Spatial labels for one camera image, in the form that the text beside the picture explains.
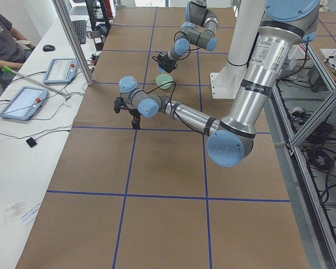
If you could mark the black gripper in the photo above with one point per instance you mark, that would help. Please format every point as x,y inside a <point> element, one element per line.
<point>166,60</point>
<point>133,112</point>

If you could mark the mint green bowl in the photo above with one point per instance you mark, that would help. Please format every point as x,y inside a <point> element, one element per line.
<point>164,81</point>

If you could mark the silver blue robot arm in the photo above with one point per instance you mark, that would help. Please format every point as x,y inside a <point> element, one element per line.
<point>264,33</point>
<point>199,29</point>

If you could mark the far blue teach pendant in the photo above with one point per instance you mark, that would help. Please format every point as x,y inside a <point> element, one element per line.
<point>61,71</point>

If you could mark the blue teach pendant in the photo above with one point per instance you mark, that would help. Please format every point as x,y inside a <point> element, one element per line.
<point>61,71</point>
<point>25,103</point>

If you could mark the black keyboard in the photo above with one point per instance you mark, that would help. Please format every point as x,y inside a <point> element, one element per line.
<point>80,30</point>

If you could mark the small black square device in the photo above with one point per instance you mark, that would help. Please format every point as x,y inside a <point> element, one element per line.
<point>31,142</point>

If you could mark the near blue teach pendant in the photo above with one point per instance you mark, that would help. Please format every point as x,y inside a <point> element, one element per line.
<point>25,103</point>

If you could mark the black computer mouse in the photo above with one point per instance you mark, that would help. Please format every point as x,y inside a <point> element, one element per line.
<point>48,48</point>

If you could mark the clear plastic bag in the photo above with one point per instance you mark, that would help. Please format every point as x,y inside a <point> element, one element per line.
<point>14,210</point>

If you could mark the seated person grey shirt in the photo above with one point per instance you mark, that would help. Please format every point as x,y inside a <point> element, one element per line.
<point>12,54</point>

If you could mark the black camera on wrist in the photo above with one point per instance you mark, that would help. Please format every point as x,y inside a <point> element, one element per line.
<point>119,105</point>

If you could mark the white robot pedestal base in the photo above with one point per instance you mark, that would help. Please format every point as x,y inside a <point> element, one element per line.
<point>226,83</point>

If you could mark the aluminium frame post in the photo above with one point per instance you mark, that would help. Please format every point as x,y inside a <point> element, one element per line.
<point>70,33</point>

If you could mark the metal rod green handle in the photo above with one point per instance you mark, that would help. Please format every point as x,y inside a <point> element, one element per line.
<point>6,69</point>

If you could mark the aluminium frame rack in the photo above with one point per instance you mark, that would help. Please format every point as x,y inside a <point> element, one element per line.
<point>302,115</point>

